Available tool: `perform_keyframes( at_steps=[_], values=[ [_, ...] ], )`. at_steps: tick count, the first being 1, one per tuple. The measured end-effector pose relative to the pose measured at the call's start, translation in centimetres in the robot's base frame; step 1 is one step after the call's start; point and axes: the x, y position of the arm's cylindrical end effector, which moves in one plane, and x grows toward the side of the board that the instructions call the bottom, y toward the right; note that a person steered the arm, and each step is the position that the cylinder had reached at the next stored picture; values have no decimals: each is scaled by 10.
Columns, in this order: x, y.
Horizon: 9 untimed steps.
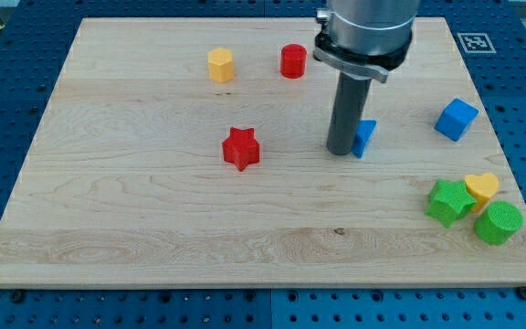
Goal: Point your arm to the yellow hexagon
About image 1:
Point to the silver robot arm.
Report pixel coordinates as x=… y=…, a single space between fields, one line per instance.
x=365 y=39

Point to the yellow hexagon block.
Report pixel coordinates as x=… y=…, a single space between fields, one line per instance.
x=220 y=65

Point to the red star block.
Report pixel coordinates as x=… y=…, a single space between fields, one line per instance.
x=241 y=148

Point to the wooden board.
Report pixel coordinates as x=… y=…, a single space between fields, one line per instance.
x=125 y=185

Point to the blue triangle block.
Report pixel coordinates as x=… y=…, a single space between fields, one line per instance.
x=363 y=136

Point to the red cylinder block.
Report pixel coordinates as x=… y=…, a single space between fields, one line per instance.
x=293 y=61

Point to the grey cylindrical pointer tool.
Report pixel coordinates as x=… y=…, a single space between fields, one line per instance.
x=347 y=111

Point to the green star block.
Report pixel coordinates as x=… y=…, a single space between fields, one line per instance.
x=449 y=201

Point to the blue cube block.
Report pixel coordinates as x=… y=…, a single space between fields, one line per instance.
x=455 y=119

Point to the yellow heart block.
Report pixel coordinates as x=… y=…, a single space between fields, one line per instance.
x=483 y=188

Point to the green cylinder block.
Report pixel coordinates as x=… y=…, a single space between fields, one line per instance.
x=499 y=221

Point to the white fiducial marker tag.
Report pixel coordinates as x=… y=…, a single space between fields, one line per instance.
x=476 y=43

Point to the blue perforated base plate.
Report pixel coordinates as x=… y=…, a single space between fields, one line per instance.
x=34 y=43

